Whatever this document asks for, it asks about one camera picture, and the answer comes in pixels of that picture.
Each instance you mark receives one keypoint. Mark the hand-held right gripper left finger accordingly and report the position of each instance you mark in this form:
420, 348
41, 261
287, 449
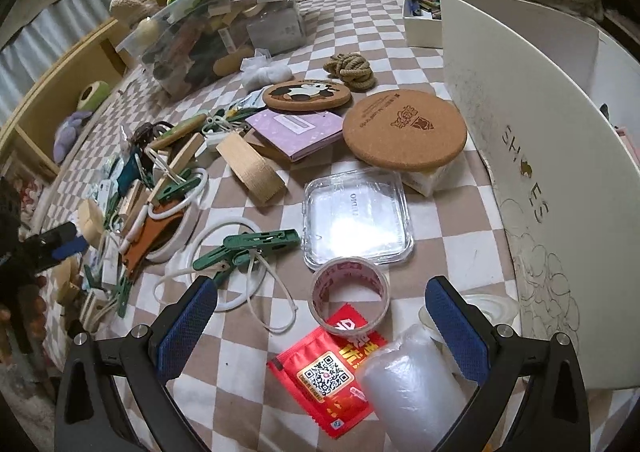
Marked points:
187, 327

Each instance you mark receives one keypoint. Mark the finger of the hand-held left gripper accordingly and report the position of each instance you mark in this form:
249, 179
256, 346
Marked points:
70, 248
50, 236

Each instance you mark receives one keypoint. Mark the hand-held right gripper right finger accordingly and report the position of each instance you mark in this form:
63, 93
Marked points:
455, 332

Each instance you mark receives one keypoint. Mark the clear film roll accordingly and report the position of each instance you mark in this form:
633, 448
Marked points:
415, 382

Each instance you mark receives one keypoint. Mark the red print tape roll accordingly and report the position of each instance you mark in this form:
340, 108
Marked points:
325, 277

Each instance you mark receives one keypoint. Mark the white shoe box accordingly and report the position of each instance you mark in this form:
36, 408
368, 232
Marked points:
550, 131

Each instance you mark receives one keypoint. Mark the person's left hand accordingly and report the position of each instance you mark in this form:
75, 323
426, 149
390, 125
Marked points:
27, 317

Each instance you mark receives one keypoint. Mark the brown leather piece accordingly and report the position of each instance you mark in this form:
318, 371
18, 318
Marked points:
145, 242

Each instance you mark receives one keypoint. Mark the small white hoop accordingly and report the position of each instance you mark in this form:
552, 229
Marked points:
172, 252

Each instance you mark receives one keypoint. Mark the blue foil packet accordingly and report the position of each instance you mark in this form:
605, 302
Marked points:
131, 175

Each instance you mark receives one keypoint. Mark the purple plush toy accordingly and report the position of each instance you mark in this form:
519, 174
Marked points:
72, 134

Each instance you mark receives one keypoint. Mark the large green clothes peg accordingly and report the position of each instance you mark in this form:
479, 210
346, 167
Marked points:
260, 239

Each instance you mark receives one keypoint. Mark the small green clothes peg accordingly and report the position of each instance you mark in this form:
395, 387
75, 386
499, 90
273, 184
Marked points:
175, 191

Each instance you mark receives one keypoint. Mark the brown hair claw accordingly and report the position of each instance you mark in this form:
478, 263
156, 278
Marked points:
141, 136

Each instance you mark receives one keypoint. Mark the red foil packet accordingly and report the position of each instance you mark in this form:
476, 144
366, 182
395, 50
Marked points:
320, 377

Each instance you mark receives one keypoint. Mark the avocado plush toy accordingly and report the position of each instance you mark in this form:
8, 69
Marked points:
92, 95

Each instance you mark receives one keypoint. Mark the large wooden clothespin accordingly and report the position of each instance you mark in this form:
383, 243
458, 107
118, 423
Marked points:
187, 154

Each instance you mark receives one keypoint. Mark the clear plastic case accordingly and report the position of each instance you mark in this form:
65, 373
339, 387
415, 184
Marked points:
357, 217

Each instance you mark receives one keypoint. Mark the white plastic box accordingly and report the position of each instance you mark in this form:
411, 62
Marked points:
425, 179

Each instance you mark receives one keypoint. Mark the wooden bedside shelf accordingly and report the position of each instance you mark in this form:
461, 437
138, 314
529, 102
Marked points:
60, 76

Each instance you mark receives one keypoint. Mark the grey white charger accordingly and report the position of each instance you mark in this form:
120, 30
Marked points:
217, 137

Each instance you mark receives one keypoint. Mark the round cork coaster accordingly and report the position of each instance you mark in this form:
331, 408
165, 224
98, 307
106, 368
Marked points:
405, 126

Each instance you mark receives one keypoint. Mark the grey curtain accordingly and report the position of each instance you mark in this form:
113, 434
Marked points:
50, 16

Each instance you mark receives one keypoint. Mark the purple notebook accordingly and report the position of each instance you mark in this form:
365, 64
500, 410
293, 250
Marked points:
300, 131

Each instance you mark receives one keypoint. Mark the blue white packet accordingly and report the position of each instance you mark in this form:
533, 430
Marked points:
247, 101

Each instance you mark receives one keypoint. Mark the beige fluffy slipper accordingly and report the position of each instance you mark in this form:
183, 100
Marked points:
126, 6

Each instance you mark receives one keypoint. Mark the round brown panda coaster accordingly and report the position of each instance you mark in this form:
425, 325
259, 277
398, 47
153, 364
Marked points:
305, 95

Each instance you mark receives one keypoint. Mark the white tissue wad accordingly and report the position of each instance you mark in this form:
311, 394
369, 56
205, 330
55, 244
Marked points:
265, 69

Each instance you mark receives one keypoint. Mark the checkered bed sheet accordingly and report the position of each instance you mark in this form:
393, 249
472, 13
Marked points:
400, 61

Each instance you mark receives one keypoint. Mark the clear plastic storage bin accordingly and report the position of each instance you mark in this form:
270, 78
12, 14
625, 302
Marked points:
270, 26

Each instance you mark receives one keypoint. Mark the white shallow box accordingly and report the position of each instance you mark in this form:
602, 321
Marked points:
422, 34

